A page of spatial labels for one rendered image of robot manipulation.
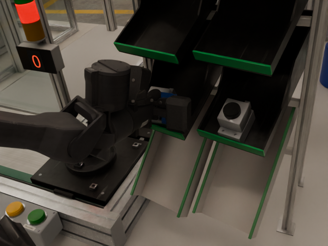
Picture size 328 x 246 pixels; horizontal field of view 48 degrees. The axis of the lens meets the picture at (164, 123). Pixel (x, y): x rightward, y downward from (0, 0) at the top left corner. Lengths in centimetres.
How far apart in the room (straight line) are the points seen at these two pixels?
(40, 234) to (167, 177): 32
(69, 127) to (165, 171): 39
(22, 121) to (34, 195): 54
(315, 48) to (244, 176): 30
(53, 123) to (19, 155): 73
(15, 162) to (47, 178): 21
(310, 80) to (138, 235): 56
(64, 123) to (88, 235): 48
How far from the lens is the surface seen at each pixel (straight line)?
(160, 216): 100
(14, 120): 49
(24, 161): 120
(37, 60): 109
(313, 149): 121
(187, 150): 83
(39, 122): 51
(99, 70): 53
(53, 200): 98
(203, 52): 59
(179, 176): 83
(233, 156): 81
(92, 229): 92
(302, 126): 76
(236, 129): 64
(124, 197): 92
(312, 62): 69
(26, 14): 104
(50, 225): 94
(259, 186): 79
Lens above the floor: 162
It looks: 36 degrees down
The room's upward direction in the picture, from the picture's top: 7 degrees counter-clockwise
